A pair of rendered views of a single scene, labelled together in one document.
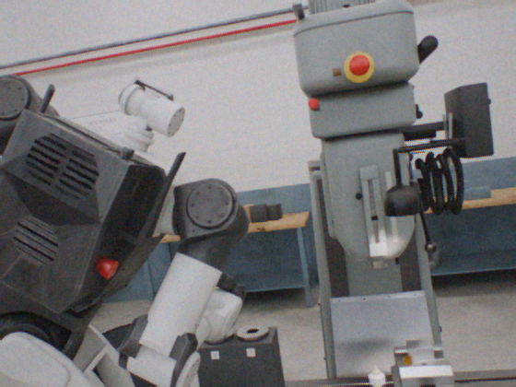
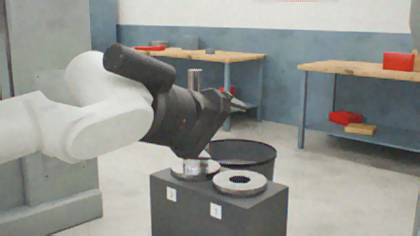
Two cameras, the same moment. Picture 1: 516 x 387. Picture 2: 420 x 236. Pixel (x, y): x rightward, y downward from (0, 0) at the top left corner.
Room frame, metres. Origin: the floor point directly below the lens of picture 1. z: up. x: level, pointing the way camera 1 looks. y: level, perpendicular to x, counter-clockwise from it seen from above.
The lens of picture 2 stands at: (0.68, -0.25, 1.39)
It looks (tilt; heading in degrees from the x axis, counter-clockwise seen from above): 14 degrees down; 32
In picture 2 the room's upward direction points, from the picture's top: straight up
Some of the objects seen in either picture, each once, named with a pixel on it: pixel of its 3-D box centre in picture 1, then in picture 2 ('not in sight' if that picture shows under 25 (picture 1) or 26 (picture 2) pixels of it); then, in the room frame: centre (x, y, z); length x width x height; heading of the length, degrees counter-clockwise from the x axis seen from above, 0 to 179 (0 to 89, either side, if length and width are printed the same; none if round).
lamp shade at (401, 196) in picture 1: (401, 199); not in sight; (0.99, -0.30, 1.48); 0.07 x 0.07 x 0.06
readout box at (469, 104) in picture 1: (469, 122); not in sight; (1.44, -0.67, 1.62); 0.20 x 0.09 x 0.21; 170
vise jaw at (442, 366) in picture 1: (425, 371); not in sight; (1.14, -0.35, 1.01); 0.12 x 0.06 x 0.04; 79
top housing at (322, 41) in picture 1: (352, 63); not in sight; (1.22, -0.28, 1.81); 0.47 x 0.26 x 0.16; 170
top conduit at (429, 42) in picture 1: (411, 62); not in sight; (1.21, -0.43, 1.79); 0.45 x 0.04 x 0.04; 170
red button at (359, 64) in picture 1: (359, 65); not in sight; (0.96, -0.23, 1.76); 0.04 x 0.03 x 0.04; 80
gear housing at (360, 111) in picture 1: (358, 114); not in sight; (1.25, -0.29, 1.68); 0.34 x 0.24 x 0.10; 170
